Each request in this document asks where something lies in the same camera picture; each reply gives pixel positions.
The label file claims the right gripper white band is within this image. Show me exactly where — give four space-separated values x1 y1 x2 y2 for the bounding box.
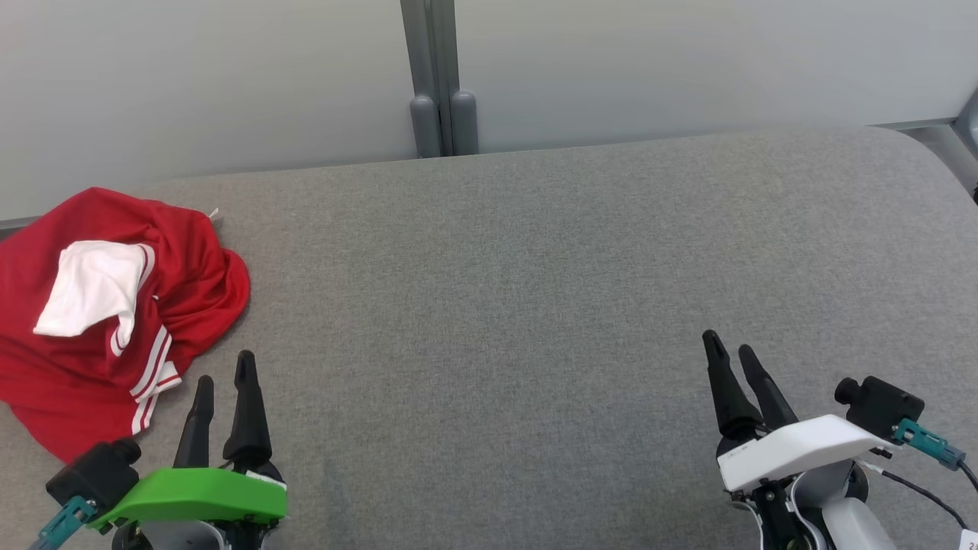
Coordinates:
701 330 892 550

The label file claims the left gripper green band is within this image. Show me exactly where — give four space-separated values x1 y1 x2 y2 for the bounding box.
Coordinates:
88 351 289 550

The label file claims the red and white basketball jersey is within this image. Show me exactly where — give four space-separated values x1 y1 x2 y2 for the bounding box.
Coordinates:
0 187 251 464

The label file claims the grey fabric sofa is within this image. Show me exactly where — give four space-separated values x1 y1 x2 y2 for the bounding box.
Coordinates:
0 126 978 550

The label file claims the teal left camera connector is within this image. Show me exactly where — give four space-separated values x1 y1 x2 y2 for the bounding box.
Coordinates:
29 496 99 550

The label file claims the teal camera connector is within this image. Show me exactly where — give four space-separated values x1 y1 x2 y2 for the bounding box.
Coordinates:
29 496 99 550
892 418 968 471

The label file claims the teal right camera connector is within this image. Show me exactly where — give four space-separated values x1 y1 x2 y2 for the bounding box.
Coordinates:
892 418 968 471

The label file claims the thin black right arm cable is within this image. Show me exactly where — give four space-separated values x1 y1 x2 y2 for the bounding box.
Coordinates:
856 457 978 529

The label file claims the grey partition corner frame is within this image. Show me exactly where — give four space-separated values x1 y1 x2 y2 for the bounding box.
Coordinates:
866 90 978 205

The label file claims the grey double partition post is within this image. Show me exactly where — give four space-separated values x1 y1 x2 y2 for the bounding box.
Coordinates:
399 0 481 160

